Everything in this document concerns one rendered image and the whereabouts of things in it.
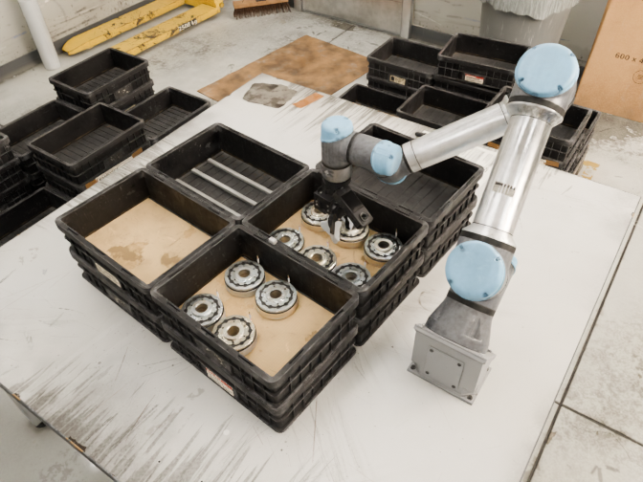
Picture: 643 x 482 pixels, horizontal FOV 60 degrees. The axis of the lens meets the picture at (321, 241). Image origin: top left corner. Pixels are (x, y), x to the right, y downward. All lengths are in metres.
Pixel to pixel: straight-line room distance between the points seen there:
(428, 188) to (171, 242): 0.77
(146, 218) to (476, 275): 0.98
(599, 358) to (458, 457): 1.27
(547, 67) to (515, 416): 0.78
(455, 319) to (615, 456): 1.15
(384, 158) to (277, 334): 0.48
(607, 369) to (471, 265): 1.42
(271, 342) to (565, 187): 1.18
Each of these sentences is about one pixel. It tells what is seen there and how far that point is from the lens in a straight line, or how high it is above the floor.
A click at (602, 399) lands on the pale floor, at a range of 2.41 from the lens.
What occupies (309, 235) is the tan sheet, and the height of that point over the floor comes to 0.83.
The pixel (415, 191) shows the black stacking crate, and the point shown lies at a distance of 1.72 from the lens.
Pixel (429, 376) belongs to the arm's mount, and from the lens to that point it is 1.42.
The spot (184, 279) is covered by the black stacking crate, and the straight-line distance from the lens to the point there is 1.41.
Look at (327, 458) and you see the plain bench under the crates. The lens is 1.33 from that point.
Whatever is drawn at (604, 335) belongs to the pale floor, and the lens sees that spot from 2.60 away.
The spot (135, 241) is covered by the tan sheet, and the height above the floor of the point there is 0.83.
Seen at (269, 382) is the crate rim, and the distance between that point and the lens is 1.16.
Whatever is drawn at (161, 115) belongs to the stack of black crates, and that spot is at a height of 0.38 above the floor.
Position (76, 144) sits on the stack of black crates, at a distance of 2.77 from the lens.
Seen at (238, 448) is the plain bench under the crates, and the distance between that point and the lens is 1.36.
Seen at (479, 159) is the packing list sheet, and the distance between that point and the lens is 2.11.
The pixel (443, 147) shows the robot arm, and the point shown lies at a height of 1.14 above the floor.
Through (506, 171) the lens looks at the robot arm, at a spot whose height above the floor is 1.21.
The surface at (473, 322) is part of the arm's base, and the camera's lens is 1.30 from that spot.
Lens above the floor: 1.91
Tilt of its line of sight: 45 degrees down
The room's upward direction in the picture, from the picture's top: 2 degrees counter-clockwise
